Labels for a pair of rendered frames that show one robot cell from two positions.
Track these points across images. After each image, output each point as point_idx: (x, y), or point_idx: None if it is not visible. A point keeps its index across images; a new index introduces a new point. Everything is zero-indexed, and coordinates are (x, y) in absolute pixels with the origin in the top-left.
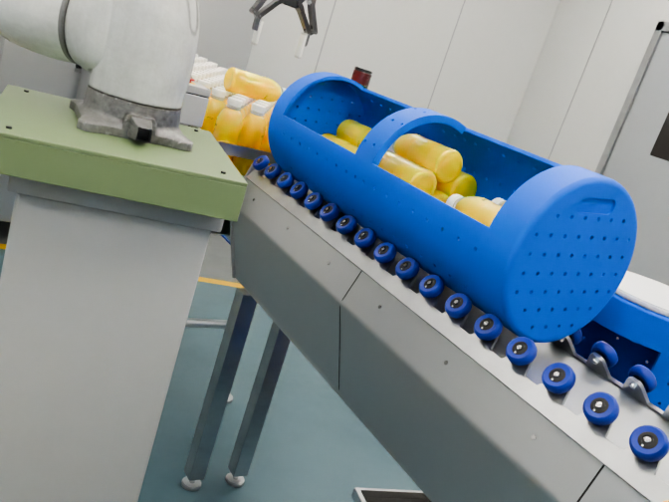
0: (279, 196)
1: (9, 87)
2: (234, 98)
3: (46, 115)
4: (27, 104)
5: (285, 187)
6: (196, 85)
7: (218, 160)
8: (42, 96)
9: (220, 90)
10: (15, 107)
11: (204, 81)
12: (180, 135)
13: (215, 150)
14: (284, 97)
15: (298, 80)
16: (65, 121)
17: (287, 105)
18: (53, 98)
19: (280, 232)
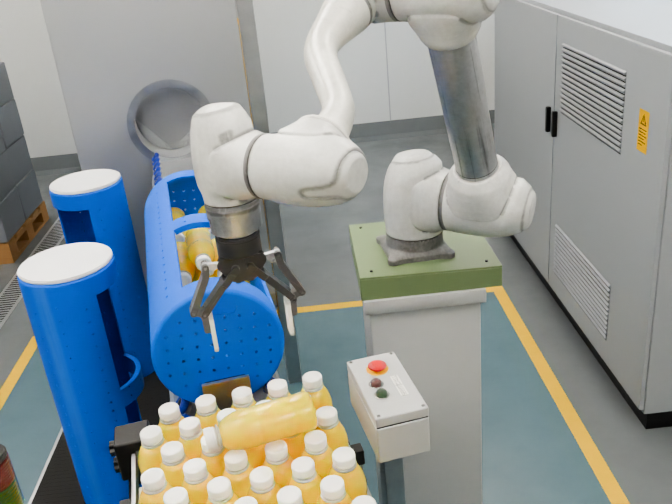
0: (273, 375)
1: (497, 261)
2: (312, 380)
3: (458, 238)
4: (473, 245)
5: None
6: (365, 365)
7: (361, 238)
8: (475, 261)
9: (324, 411)
10: (474, 238)
11: (344, 454)
12: (383, 236)
13: (360, 249)
14: (274, 309)
15: (258, 296)
16: (447, 237)
17: (274, 307)
18: (469, 262)
19: (277, 376)
